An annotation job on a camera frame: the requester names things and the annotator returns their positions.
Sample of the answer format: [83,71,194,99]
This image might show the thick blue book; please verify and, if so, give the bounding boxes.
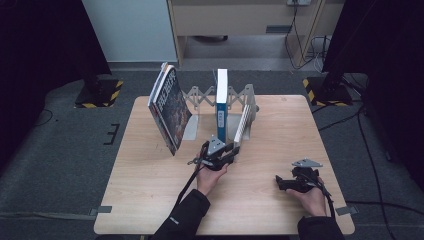
[213,68,230,145]

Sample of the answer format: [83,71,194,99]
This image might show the black yellow striped stand base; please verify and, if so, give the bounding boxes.
[302,76,354,108]
[74,78,124,109]

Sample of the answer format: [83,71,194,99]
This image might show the dark cover book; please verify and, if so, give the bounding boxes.
[148,64,194,157]

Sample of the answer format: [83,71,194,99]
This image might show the black cables under cabinet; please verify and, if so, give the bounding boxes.
[284,4,332,73]

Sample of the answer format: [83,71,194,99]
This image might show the person's left hand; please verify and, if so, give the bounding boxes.
[195,164,229,197]

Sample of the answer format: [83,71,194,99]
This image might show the left hand-held gripper black cable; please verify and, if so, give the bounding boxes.
[174,163,205,207]

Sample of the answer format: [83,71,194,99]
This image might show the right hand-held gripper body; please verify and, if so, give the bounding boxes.
[291,158,324,194]

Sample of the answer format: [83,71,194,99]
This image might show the right hand-held gripper black cable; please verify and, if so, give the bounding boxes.
[312,179,336,220]

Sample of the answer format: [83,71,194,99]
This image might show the grey metal expandable book rack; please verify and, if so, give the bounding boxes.
[181,83,260,141]

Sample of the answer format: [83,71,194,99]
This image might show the black curtain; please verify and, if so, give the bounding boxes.
[0,0,113,169]
[321,0,424,183]

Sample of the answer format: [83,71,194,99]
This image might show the light wooden cabinet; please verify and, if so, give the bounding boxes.
[166,0,345,68]

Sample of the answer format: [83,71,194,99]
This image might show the grey tape strip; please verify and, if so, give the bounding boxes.
[335,205,360,217]
[88,205,113,217]

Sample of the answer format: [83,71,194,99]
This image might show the hand-held gripper black cable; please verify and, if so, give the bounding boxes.
[312,179,336,220]
[174,163,205,207]

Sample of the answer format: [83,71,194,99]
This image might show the person's right hand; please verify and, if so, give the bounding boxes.
[286,178,328,218]

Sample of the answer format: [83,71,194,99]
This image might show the thin colourful book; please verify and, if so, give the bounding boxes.
[147,61,169,107]

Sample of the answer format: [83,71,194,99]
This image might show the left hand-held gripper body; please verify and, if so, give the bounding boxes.
[188,134,231,172]

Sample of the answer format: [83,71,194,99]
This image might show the white caterpillar picture book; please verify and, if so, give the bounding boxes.
[233,104,252,149]

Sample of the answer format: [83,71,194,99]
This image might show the black floor cable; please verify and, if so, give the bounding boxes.
[33,108,55,128]
[344,199,424,215]

